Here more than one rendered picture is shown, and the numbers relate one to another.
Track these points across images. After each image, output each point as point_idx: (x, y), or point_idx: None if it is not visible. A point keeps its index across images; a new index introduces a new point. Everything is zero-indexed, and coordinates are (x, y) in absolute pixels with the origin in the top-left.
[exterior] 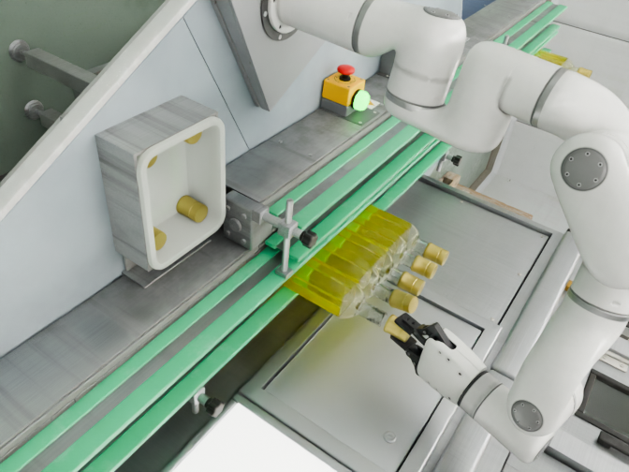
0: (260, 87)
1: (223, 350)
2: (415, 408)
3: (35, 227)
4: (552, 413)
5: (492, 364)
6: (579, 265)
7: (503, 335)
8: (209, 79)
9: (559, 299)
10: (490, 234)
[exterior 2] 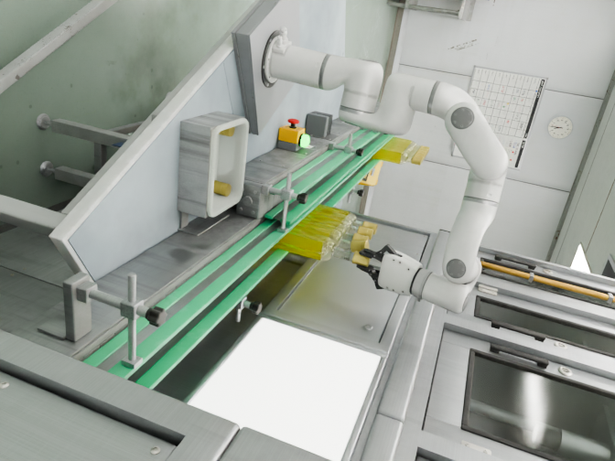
0: (256, 115)
1: (252, 278)
2: (379, 313)
3: (147, 173)
4: (469, 261)
5: None
6: None
7: None
8: (230, 105)
9: None
10: (392, 236)
